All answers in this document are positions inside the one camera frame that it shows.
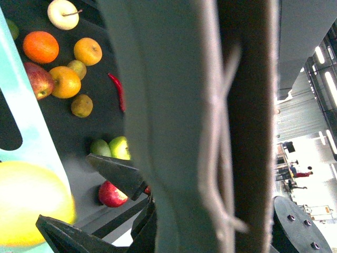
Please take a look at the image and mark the black metal display shelf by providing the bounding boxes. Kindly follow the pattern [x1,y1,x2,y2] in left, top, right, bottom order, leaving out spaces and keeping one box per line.
[0,0,156,243]

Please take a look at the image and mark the green lime by apple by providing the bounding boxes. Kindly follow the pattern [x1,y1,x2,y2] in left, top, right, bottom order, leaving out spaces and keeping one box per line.
[90,139,112,157]

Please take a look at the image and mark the large yellow orange apple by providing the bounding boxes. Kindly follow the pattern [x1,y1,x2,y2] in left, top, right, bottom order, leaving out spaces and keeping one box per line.
[49,66,82,99]

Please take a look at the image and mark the orange fruit near front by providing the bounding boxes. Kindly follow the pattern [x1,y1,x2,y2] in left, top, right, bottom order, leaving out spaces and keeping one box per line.
[23,31,60,64]

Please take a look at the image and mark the white pear with stem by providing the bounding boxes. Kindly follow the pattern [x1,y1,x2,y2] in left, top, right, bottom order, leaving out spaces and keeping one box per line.
[47,0,83,31]

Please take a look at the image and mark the red yellow apple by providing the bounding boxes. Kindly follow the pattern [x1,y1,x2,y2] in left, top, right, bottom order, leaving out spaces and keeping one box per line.
[24,62,55,100]

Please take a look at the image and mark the black round robot flange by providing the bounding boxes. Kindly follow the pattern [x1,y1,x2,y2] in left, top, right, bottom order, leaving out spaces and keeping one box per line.
[271,196,332,253]

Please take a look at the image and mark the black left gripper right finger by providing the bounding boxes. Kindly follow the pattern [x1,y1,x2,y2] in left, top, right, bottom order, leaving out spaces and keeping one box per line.
[86,154,148,201]

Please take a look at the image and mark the teal plastic shopping basket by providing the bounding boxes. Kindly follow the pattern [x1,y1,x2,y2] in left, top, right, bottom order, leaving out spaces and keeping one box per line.
[1,17,71,252]

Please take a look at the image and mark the bright green apple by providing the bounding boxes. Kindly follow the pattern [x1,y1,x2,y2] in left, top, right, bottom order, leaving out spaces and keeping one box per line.
[108,136,131,160]

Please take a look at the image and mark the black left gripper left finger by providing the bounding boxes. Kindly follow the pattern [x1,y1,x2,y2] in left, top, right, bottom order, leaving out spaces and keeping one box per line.
[36,215,126,253]

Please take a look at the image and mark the red apple near edge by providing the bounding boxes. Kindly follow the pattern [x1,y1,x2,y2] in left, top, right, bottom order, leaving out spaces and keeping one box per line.
[98,180,128,208]

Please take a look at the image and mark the yellow lemon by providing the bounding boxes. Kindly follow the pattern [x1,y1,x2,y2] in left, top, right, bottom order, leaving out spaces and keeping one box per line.
[1,161,76,247]

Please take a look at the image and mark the small yellow green fruit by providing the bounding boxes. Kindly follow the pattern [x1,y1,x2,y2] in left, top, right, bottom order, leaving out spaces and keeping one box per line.
[67,60,87,80]

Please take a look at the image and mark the brownish green kiwi fruit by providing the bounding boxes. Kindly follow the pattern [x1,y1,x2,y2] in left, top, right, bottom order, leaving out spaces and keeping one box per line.
[71,94,93,118]

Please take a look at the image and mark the red chili pepper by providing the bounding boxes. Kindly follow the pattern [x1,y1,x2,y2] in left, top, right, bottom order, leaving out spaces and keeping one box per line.
[107,73,126,112]

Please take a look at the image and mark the yellow apple at right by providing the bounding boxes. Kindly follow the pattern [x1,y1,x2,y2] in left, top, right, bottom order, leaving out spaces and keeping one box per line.
[73,37,103,66]

